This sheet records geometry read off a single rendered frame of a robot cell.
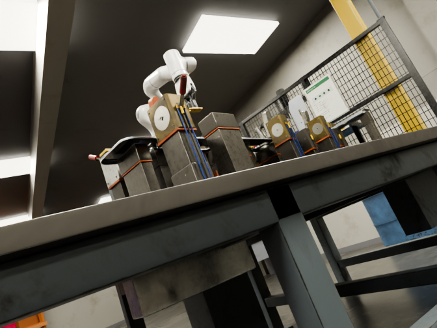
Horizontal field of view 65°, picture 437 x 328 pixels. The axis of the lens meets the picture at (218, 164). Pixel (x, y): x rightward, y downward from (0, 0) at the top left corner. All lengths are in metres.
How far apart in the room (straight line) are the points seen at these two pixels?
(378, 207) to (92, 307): 8.54
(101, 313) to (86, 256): 10.19
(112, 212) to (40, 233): 0.10
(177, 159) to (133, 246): 0.46
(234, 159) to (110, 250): 0.67
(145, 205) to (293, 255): 0.33
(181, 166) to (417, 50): 3.94
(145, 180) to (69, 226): 0.57
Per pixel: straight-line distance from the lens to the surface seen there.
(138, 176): 1.12
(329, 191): 0.89
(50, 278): 0.57
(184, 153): 0.99
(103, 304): 10.78
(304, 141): 1.73
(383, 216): 3.86
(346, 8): 2.66
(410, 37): 4.72
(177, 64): 1.79
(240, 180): 0.68
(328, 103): 2.53
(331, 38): 5.29
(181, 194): 0.61
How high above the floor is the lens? 0.55
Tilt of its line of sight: 15 degrees up
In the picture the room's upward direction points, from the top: 22 degrees counter-clockwise
